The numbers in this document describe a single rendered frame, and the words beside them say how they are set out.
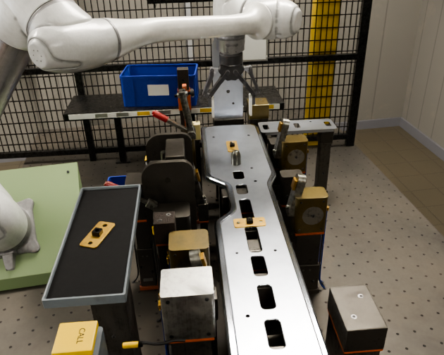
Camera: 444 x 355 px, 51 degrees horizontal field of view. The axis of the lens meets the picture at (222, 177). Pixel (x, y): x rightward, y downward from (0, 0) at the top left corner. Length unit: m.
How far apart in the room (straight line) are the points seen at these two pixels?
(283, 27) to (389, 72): 3.01
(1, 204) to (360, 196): 1.32
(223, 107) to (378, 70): 2.54
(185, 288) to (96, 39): 0.57
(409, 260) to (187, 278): 0.95
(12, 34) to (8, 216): 0.51
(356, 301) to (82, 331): 0.53
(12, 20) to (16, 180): 0.68
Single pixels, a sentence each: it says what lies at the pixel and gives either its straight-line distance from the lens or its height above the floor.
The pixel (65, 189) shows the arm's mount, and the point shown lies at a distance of 1.65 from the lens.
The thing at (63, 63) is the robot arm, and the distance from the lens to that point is 1.07.
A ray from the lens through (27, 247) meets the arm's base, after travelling 1.60.
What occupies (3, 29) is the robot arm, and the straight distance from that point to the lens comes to 1.20.
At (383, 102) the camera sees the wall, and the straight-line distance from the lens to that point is 4.38.
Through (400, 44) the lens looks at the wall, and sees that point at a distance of 4.27.
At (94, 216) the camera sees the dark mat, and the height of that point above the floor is 1.16.
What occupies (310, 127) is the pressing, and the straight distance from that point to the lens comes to 1.81.
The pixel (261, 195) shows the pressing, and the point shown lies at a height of 1.00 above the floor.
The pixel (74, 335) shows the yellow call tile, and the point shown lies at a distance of 0.79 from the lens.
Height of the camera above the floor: 1.72
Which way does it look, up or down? 30 degrees down
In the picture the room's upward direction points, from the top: 2 degrees counter-clockwise
